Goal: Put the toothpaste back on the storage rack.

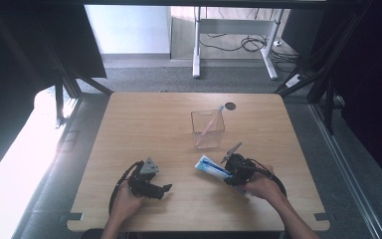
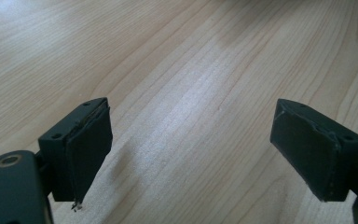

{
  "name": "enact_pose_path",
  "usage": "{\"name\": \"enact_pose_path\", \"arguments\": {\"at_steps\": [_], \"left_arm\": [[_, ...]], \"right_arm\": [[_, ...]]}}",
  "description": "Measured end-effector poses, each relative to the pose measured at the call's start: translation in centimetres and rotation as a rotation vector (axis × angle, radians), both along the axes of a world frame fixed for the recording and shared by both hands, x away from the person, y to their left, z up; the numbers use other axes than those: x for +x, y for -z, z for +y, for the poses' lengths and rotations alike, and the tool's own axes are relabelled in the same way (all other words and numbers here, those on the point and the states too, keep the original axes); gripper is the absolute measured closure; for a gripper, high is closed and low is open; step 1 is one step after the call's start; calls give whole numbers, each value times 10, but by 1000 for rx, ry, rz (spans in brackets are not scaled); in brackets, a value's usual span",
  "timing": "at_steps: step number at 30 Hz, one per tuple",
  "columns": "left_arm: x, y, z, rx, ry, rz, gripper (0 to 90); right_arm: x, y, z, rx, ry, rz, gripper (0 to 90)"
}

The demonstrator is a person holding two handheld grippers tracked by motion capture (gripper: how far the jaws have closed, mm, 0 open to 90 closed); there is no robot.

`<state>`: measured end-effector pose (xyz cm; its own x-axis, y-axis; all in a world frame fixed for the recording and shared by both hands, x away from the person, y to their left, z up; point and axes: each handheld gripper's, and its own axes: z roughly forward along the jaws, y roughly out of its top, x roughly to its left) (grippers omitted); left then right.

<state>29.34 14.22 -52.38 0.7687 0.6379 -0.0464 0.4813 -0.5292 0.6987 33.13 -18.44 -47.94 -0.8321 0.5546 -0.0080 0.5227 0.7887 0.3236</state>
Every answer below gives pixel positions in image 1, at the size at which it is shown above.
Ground clear plastic container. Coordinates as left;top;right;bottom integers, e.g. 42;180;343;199
190;109;227;150

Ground person's right hand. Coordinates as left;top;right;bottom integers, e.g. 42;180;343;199
241;163;281;202

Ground white desk frame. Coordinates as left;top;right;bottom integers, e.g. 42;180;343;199
192;6;285;81

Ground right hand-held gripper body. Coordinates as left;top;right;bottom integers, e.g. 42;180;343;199
220;141;257;187

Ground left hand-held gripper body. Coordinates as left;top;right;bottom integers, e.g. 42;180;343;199
126;157;166;200

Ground white power strip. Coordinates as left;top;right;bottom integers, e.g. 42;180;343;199
285;74;304;90

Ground blue and white toothpaste tube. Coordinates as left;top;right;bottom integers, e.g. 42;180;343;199
194;154;251;197

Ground black metal frame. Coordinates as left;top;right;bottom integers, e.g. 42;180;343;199
274;0;376;135
54;56;114;129

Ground pink toothbrush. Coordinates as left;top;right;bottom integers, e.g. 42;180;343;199
200;105;225;137

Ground person's left hand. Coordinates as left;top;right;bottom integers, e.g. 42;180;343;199
111;180;147;221

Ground black floor cables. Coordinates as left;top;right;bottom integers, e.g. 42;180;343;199
200;32;300;65

